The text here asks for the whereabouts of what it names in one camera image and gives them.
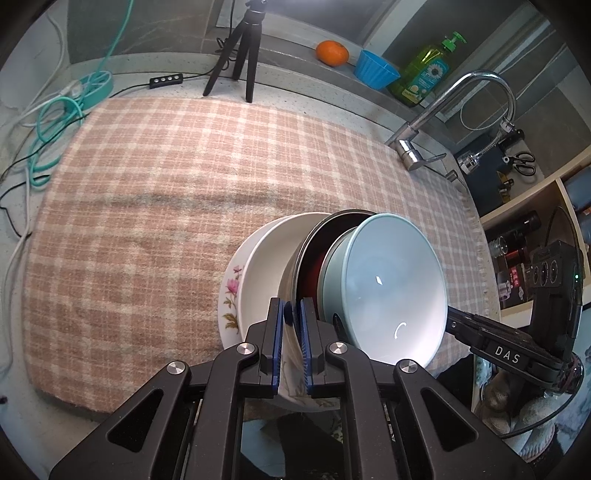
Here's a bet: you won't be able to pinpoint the green dish soap bottle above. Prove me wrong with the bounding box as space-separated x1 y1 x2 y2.
387 31 467 108

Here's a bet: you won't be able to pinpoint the chrome faucet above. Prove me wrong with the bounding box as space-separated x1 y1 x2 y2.
385 69 517 173

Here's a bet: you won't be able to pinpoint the white cable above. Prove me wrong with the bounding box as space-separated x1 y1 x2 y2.
0 18 93 384

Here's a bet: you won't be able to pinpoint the teal power strip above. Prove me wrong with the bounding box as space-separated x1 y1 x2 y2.
64 71 114 110

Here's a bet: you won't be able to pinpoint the wooden shelf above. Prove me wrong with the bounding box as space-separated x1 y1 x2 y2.
479 171 591 320

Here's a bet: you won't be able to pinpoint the black knife block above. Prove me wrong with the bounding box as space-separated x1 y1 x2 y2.
462 131 527 204

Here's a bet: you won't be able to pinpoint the plain white plate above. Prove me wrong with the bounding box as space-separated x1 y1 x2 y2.
238 211 342 407

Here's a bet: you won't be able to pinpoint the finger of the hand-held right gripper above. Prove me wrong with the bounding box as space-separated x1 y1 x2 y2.
445 307 532 354

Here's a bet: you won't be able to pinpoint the dark glass bottle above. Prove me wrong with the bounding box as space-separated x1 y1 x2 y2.
488 210 542 252

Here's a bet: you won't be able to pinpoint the red steel bowl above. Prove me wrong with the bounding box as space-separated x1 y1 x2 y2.
300 219 365 315

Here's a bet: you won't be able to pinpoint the teal cable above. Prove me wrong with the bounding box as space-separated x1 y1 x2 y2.
27 0 136 188

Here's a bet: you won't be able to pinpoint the light blue bowl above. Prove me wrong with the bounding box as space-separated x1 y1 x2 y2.
320 212 448 371

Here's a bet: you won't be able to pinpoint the orange mandarin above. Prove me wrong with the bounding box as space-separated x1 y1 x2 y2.
316 40 350 66

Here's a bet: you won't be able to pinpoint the large steel bowl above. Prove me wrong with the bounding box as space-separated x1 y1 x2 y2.
277 209 377 333

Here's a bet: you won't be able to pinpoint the black handled scissors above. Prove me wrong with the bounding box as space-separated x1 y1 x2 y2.
503 151 536 177

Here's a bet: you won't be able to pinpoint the white floral plate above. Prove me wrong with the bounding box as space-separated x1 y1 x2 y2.
216 240 342 415

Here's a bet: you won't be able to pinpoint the black tripod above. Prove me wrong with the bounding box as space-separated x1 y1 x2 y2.
202 0 269 103

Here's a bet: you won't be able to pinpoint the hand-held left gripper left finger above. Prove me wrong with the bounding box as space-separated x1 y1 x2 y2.
48 298 284 480

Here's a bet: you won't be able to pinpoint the blue fluted silicone cup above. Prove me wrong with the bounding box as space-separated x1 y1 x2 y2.
354 49 401 90

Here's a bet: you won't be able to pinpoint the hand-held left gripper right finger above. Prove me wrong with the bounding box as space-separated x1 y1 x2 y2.
300 298 536 480

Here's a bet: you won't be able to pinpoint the black inline light control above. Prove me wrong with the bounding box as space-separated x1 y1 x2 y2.
148 72 185 90

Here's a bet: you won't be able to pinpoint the plaid table cloth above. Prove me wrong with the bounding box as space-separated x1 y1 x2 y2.
21 96 502 415

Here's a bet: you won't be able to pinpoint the flexible faucet sprayer hose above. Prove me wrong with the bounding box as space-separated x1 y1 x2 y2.
456 119 516 175

